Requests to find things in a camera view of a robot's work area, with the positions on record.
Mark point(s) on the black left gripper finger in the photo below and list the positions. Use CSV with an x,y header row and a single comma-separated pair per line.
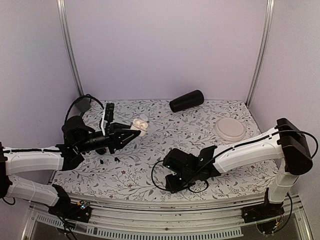
x,y
124,136
119,127

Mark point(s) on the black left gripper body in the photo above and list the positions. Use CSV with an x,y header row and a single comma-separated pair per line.
x,y
86,145

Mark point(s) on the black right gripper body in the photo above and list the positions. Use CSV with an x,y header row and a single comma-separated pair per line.
x,y
186,179

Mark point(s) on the white earbud charging case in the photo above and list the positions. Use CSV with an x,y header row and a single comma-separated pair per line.
x,y
140,125

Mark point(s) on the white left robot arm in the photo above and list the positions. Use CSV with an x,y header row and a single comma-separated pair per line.
x,y
13,161

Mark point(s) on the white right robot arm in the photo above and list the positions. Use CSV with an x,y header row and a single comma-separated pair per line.
x,y
283,142

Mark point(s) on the black round earbud case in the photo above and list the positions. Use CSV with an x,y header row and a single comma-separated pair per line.
x,y
101,151

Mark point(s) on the small white oval case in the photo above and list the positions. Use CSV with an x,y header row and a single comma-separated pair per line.
x,y
143,117

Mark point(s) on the grey mug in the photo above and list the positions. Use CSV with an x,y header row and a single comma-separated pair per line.
x,y
83,103

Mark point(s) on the floral patterned table mat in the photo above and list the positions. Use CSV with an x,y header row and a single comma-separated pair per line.
x,y
139,174

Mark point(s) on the beige round plate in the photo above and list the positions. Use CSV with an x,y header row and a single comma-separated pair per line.
x,y
229,129

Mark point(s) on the black cylindrical speaker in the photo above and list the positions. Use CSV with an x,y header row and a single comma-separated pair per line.
x,y
187,101

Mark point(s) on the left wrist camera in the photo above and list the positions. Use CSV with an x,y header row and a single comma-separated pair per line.
x,y
107,117

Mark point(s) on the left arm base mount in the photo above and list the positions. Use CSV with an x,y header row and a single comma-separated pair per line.
x,y
80,211

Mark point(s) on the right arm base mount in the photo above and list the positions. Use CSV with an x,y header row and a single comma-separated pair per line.
x,y
261,211

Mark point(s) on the aluminium front rail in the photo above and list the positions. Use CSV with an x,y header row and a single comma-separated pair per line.
x,y
216,219

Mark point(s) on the left aluminium frame post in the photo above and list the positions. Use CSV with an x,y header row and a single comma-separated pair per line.
x,y
62,13

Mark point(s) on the aluminium frame post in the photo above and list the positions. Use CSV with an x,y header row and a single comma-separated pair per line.
x,y
267,24
62,13

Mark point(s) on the right aluminium frame post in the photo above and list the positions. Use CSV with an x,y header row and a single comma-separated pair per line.
x,y
267,24

